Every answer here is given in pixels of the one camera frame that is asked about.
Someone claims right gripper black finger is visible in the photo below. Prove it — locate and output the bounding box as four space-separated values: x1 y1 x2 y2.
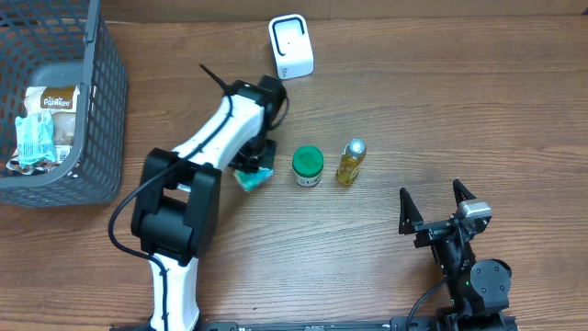
399 188 424 234
452 179 477 205

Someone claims small teal box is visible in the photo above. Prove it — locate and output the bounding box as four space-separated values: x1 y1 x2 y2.
233 167 274 192

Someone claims green lid jar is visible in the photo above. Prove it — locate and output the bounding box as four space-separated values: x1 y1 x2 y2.
292 145 324 187

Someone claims yellow dish soap bottle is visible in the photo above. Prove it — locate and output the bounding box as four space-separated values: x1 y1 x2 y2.
335 138 367 186

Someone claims brown Pantree snack bag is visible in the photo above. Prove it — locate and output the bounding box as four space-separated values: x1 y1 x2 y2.
6 86 80 176

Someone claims green wet wipes pack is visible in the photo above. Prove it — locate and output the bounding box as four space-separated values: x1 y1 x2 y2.
15 111 57 167

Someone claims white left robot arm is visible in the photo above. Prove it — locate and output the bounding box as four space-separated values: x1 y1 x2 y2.
130 75 288 330

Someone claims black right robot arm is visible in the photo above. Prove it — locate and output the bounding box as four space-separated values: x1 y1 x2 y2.
390 179 518 331

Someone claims white barcode scanner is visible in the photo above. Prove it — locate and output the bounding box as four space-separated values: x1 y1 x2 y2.
268 14 314 80

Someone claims grey plastic mesh basket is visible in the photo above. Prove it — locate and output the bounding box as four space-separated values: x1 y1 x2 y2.
1 0 128 208

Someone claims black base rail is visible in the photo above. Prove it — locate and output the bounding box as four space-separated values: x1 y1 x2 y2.
109 317 519 331

